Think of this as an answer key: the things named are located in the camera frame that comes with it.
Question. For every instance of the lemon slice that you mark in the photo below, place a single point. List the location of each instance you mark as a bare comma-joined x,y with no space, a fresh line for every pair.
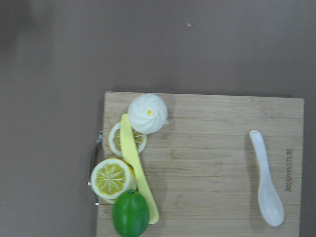
115,144

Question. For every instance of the yellow plastic knife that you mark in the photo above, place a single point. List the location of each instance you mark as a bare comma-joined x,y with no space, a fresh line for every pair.
131,156

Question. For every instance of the lemon half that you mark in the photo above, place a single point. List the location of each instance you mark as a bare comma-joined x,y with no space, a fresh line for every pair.
111,178

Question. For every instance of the bamboo cutting board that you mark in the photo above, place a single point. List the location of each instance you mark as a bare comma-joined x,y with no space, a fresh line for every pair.
202,169

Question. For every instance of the white steamed bun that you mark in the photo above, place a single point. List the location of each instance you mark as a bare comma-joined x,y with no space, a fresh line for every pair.
147,113

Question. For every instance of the green lime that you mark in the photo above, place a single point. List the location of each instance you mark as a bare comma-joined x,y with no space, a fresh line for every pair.
130,214

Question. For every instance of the white ceramic spoon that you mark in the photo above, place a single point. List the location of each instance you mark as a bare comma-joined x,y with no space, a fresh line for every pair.
270,204

